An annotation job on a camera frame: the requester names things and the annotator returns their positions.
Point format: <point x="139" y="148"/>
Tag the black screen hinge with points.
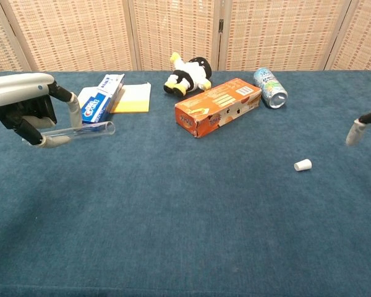
<point x="221" y="26"/>

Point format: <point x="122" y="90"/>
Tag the light blue drink can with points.
<point x="270" y="88"/>

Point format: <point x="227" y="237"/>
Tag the blue white toothpaste box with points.
<point x="96" y="105"/>

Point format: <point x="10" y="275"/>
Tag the clear glass test tube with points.
<point x="96" y="129"/>

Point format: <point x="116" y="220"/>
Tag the black white plush doll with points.
<point x="188" y="75"/>

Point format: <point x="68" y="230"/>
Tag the white rubber stopper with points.
<point x="303" y="165"/>

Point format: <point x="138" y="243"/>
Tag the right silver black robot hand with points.
<point x="355" y="131"/>

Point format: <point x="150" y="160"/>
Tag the woven bamboo screen panel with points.
<point x="281" y="34"/>
<point x="176" y="28"/>
<point x="365" y="37"/>
<point x="3" y="40"/>
<point x="74" y="34"/>

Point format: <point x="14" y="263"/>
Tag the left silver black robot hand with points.
<point x="15" y="88"/>

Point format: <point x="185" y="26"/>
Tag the yellow white notepad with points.
<point x="136" y="99"/>

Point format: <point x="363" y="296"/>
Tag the orange cardboard box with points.
<point x="216" y="106"/>

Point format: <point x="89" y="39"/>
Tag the blue table cloth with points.
<point x="185" y="216"/>

